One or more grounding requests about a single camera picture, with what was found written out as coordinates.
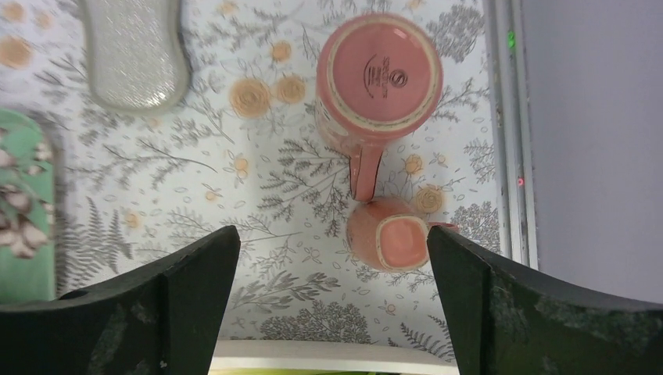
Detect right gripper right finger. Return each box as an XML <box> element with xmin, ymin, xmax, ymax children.
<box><xmin>427</xmin><ymin>226</ymin><xmax>662</xmax><ymax>374</ymax></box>

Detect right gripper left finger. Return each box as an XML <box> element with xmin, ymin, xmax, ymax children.
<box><xmin>1</xmin><ymin>226</ymin><xmax>241</xmax><ymax>374</ymax></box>

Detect small pink mug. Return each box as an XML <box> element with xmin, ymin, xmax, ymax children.
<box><xmin>346</xmin><ymin>197</ymin><xmax>460</xmax><ymax>273</ymax></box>

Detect green floral tray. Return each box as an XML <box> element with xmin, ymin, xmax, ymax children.
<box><xmin>1</xmin><ymin>109</ymin><xmax>56</xmax><ymax>304</ymax></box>

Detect tall pink patterned mug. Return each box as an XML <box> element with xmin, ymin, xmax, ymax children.
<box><xmin>314</xmin><ymin>13</ymin><xmax>443</xmax><ymax>202</ymax></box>

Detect white rectangular basin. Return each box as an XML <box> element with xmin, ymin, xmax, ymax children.
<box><xmin>210</xmin><ymin>340</ymin><xmax>459</xmax><ymax>374</ymax></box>

